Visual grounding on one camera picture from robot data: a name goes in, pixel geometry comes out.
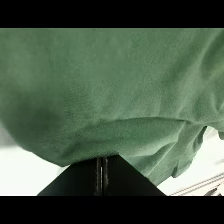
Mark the green T-shirt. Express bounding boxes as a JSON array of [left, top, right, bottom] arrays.
[[0, 28, 224, 187]]

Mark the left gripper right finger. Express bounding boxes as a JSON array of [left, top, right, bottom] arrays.
[[101, 154, 167, 197]]

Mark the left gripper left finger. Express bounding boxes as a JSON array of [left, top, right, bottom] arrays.
[[37, 157, 103, 197]]

